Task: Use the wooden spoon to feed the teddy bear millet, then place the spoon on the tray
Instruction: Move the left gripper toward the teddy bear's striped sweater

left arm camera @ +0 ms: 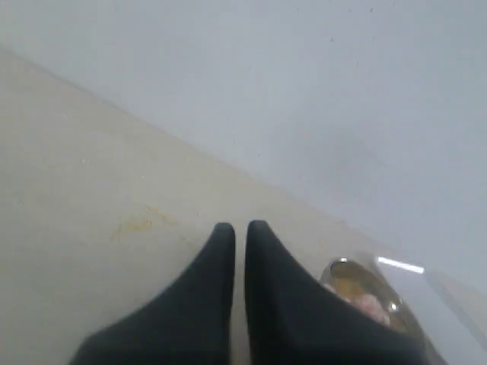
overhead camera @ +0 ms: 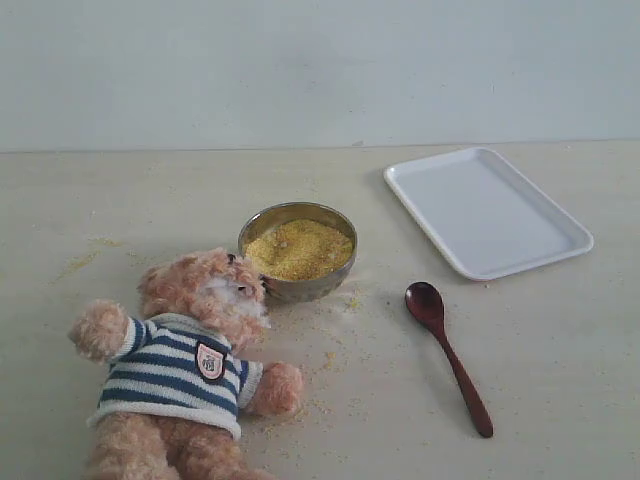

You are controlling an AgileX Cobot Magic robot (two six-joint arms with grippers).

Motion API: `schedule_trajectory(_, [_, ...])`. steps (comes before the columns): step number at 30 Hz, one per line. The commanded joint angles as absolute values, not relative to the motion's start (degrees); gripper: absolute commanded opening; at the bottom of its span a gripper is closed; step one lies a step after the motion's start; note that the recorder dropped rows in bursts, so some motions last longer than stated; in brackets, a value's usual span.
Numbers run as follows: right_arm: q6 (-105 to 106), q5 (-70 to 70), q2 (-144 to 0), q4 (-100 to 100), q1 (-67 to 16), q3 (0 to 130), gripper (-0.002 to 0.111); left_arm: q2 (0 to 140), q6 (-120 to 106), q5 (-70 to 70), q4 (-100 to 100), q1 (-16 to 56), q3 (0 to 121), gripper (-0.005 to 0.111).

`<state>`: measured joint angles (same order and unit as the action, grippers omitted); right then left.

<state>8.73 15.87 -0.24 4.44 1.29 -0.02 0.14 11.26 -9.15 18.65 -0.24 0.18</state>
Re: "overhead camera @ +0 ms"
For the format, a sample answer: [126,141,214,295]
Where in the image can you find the dark red wooden spoon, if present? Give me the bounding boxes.
[404,281,494,438]

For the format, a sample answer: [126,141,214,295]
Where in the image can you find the tan teddy bear striped sweater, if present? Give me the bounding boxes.
[69,248,303,479]

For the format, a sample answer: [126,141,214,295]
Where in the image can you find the steel bowl of yellow millet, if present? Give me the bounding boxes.
[237,202,358,303]

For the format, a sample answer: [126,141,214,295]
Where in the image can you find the white rectangular plastic tray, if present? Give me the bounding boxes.
[384,147,594,281]

